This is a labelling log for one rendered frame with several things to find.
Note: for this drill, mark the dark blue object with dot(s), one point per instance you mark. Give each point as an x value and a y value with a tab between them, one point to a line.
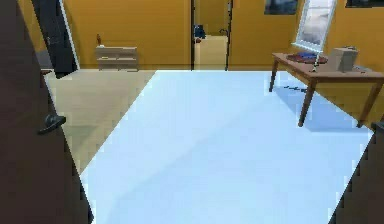
199	31

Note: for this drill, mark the dark brown room door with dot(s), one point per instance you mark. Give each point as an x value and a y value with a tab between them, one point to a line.
26	133

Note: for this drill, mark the small brown bottle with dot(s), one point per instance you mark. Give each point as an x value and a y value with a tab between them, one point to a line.
99	39

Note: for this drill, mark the brown wooden table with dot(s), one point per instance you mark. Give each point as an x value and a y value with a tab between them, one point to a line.
328	77

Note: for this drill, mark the white framed window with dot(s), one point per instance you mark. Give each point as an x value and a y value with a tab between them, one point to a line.
315	25

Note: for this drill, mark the low beige wooden shelf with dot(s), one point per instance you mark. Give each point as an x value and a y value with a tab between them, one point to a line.
117	58

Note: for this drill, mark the blue object on plate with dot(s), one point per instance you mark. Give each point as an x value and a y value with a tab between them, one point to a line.
306	55

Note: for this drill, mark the beige cardboard box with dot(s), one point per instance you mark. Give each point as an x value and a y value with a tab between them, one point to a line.
344	59

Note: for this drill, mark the dark red plate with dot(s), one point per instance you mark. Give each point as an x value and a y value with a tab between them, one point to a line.
305	59

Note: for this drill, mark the dark framed picture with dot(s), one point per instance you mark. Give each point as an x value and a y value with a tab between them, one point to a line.
281	6
364	3

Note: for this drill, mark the white thin stick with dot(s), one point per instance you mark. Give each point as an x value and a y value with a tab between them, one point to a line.
315	63

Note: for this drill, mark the dark grey furniture edge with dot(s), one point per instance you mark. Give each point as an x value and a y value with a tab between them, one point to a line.
363	180

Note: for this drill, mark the black room door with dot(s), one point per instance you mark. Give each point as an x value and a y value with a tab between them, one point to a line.
56	36

